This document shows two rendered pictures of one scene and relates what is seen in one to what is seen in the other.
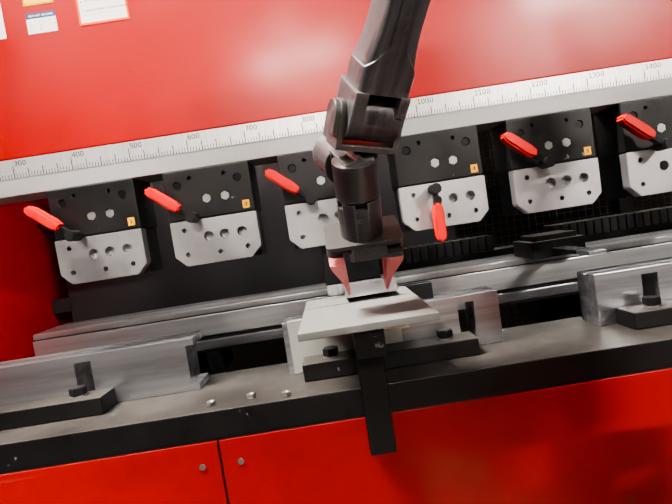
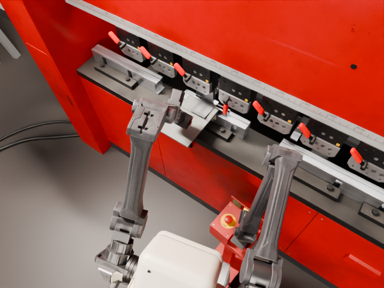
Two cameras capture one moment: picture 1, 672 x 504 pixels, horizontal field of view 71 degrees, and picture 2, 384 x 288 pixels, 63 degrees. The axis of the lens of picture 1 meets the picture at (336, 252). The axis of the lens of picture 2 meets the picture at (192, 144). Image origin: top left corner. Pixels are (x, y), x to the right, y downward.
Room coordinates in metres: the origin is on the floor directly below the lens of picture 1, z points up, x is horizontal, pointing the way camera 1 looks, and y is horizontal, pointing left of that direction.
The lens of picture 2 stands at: (0.00, -0.60, 2.21)
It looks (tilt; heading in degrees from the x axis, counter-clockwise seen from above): 57 degrees down; 38
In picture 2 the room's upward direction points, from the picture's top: 3 degrees counter-clockwise
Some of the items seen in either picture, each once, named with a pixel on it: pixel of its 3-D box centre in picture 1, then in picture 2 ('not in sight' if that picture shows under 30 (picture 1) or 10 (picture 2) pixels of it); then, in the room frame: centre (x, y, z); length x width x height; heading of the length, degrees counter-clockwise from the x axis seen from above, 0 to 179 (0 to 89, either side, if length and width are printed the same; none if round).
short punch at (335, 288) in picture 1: (351, 266); (205, 93); (0.87, -0.02, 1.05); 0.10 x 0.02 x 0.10; 90
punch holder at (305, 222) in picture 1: (326, 198); (200, 72); (0.86, 0.00, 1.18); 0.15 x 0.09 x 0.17; 90
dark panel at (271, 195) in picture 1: (258, 240); not in sight; (1.38, 0.22, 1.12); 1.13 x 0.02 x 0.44; 90
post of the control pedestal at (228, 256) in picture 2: not in sight; (231, 247); (0.48, -0.47, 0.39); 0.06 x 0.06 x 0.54; 84
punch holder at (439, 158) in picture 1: (435, 181); (238, 90); (0.87, -0.20, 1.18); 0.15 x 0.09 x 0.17; 90
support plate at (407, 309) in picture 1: (361, 309); (188, 119); (0.72, -0.03, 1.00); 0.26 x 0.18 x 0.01; 0
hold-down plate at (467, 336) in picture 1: (389, 355); (205, 123); (0.81, -0.06, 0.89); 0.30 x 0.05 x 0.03; 90
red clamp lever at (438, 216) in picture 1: (437, 212); (226, 105); (0.80, -0.18, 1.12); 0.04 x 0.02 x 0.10; 0
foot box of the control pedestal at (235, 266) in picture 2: not in sight; (224, 264); (0.45, -0.47, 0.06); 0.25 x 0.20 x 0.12; 174
